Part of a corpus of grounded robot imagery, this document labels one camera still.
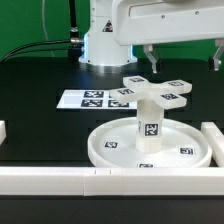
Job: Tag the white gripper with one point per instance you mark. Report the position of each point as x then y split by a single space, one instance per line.
140 22

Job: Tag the white cross-shaped table base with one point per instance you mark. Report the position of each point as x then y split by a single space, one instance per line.
167 95

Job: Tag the white round table top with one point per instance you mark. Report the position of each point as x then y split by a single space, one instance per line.
113 144

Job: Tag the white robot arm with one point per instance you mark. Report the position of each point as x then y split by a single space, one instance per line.
100 47

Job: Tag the white right fence bar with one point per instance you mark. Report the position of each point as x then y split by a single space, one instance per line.
215 139

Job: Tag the white fence bar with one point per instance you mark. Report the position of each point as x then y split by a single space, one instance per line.
215 139
111 181
2 131

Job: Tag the white marker sheet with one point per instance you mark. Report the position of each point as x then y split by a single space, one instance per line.
91 99

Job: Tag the white front fence bar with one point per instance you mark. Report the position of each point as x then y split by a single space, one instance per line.
111 181

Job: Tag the white left fence bar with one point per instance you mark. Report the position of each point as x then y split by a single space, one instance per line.
2 131

